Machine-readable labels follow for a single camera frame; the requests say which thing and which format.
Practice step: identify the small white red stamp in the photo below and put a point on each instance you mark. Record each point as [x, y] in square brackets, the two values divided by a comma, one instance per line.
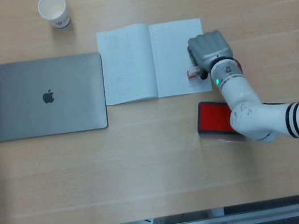
[192, 72]

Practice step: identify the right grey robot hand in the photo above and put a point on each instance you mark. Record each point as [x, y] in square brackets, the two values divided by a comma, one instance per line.
[210, 47]

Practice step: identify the white paper cup blue logo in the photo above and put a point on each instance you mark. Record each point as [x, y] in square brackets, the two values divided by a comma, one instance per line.
[52, 7]

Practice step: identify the grey closed laptop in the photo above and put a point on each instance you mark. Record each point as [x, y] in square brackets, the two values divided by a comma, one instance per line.
[23, 110]

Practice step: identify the open lined notebook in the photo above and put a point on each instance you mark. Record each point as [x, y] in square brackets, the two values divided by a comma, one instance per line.
[170, 62]

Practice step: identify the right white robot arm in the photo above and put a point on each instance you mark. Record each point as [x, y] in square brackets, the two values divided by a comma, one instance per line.
[254, 120]

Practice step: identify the red ink stamp pad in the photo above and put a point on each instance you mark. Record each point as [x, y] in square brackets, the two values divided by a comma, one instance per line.
[213, 115]

